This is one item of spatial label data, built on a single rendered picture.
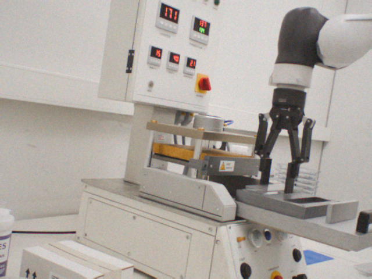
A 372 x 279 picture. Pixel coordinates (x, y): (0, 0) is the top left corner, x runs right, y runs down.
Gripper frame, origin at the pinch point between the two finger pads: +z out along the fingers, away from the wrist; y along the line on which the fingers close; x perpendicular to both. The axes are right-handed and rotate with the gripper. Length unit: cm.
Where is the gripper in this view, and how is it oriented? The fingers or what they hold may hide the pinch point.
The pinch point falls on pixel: (277, 176)
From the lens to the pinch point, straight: 109.2
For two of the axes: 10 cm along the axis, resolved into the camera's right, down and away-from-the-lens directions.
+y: 7.7, 1.3, -6.3
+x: 6.3, 0.5, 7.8
